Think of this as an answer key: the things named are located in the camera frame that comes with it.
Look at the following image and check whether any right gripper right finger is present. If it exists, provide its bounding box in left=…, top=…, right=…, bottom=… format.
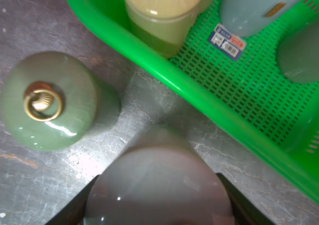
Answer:
left=216, top=173, right=274, bottom=225

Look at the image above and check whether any green plastic basket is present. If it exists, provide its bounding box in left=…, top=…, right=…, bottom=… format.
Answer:
left=68, top=1, right=319, bottom=204

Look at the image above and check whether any blue-grey canister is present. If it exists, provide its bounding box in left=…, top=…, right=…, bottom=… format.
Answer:
left=84, top=125, right=235, bottom=225
left=219, top=0, right=298, bottom=37

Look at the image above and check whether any green canister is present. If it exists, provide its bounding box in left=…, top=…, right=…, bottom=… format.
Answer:
left=0, top=51, right=121, bottom=151
left=277, top=19, right=319, bottom=84

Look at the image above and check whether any basket barcode sticker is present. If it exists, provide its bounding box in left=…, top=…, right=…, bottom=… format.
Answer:
left=207, top=23, right=247, bottom=62

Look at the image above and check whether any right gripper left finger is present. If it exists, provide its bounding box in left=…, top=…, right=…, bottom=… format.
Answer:
left=46, top=175, right=99, bottom=225

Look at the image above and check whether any yellow-green canister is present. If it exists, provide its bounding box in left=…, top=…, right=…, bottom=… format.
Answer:
left=125, top=0, right=212, bottom=59

